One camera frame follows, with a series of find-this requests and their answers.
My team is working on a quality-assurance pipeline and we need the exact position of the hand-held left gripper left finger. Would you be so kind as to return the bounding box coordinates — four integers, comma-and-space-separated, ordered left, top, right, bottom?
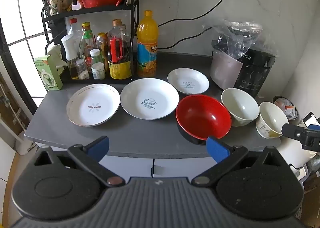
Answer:
32, 135, 125, 188

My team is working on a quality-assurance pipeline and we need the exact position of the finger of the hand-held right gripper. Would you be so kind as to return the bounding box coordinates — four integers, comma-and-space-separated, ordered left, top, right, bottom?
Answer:
302, 112, 320, 131
281, 123, 308, 141

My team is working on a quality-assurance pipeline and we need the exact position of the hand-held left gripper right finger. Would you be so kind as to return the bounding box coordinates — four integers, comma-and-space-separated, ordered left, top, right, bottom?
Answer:
191, 136, 288, 188

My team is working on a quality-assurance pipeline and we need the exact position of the white bowl with printed side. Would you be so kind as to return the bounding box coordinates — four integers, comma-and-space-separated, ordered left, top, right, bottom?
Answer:
256, 102, 290, 139

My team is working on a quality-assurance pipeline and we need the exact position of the red bowl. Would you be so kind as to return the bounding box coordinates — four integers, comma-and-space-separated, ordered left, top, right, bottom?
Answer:
175, 94, 232, 145

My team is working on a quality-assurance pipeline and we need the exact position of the white plate with gold rim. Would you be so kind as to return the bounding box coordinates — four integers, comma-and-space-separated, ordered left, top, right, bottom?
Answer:
66, 84, 121, 127

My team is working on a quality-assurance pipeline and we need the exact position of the plain white bowl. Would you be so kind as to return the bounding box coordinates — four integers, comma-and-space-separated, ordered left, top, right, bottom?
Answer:
221, 88, 260, 127

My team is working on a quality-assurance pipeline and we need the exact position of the large white plate script print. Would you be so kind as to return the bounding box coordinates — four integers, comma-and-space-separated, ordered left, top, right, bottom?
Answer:
120, 78, 180, 120

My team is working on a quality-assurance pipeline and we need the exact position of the small white plate crossed print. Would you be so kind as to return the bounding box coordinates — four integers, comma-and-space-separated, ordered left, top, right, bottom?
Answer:
167, 68, 210, 95

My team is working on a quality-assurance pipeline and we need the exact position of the white plastic container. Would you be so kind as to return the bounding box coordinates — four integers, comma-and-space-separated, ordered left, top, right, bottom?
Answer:
277, 138, 317, 168

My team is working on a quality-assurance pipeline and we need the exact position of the small tin with packets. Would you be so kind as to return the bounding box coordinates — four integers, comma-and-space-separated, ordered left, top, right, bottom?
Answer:
272, 96, 298, 120

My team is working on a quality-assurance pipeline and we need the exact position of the white cabinet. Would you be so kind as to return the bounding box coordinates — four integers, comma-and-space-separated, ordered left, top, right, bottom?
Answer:
100, 155, 215, 178

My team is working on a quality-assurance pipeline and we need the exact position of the black and pink rice cooker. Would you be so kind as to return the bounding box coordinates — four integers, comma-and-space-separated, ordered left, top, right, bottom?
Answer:
210, 43, 277, 97

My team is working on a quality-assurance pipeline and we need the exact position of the small glass jar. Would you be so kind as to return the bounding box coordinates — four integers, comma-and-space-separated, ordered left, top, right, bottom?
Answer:
75, 59, 90, 80

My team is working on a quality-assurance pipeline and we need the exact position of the small white bottle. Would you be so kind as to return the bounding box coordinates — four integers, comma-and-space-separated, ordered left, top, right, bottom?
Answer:
90, 49, 105, 80

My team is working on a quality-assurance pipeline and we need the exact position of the green box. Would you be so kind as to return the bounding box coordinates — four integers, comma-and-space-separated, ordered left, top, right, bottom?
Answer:
34, 54, 63, 91

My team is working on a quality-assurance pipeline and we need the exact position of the clear plastic bag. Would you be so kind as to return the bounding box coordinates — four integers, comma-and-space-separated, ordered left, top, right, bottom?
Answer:
202, 19, 279, 69

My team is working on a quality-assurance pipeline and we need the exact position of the white spray bottle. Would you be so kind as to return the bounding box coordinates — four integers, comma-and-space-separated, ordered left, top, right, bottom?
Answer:
61, 34, 80, 80

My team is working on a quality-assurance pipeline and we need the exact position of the white crumpled tissue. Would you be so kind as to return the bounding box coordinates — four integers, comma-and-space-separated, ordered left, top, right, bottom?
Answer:
47, 43, 68, 69

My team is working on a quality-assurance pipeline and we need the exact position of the bottle with yellow cap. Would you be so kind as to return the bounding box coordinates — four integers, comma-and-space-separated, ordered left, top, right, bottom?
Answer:
97, 33, 109, 69

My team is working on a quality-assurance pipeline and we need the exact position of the green label sauce bottle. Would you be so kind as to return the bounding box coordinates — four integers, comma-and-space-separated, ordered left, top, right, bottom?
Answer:
79, 22, 97, 69

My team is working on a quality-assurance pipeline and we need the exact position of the orange juice bottle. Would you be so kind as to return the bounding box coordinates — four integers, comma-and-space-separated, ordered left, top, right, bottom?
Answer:
136, 10, 159, 78

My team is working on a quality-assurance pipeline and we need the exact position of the clear bottle with red cap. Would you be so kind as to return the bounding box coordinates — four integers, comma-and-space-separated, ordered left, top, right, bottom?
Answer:
67, 18, 81, 44

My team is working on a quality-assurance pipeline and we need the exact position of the black metal rack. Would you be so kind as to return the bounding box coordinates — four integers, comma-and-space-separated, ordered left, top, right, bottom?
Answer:
41, 0, 140, 84

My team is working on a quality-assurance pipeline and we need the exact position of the red plastic basket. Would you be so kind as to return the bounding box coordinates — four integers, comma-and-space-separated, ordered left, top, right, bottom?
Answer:
80, 0, 123, 9

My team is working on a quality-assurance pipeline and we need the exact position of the patterned cup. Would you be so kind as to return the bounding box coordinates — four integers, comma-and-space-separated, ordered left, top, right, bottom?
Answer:
48, 0, 67, 16

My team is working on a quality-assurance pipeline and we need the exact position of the window frame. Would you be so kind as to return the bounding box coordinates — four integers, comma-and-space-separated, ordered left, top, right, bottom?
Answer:
0, 0, 50, 99

